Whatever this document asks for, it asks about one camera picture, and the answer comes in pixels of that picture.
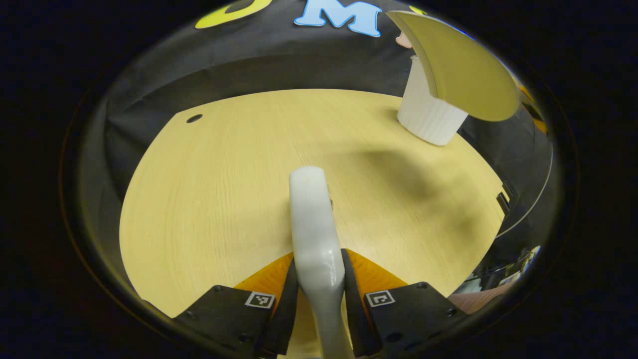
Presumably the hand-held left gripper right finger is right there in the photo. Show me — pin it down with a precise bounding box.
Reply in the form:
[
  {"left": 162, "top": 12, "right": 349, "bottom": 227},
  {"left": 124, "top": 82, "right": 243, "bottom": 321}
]
[{"left": 340, "top": 248, "right": 472, "bottom": 358}]

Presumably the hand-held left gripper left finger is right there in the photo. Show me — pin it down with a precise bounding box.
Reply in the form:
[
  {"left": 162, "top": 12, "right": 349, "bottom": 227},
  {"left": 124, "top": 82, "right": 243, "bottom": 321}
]
[{"left": 172, "top": 252, "right": 300, "bottom": 359}]

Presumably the small white broom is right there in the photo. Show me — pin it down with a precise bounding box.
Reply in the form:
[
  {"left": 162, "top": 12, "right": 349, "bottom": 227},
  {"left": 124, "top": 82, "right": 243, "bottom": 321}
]
[{"left": 289, "top": 166, "right": 354, "bottom": 359}]

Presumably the white dustpan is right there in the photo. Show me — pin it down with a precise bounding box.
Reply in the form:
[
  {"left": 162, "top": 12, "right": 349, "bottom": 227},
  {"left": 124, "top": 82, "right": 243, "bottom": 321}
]
[{"left": 386, "top": 10, "right": 521, "bottom": 123}]

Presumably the white ribbed garbage bin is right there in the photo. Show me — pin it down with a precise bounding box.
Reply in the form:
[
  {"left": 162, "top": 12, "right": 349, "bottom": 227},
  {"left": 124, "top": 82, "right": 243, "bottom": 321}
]
[{"left": 397, "top": 55, "right": 469, "bottom": 147}]

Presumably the black backdrop cloth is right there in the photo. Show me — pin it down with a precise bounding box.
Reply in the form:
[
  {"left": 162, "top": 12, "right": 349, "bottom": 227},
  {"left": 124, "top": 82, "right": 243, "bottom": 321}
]
[{"left": 100, "top": 0, "right": 554, "bottom": 250}]

